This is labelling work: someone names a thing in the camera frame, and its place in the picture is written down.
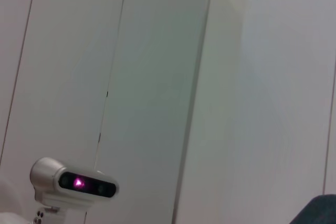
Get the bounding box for dark teal fabric bag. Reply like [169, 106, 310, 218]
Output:
[288, 194, 336, 224]

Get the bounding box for white partition cabinet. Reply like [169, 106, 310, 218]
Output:
[0, 0, 246, 224]

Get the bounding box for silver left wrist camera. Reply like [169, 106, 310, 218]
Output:
[29, 157, 120, 224]

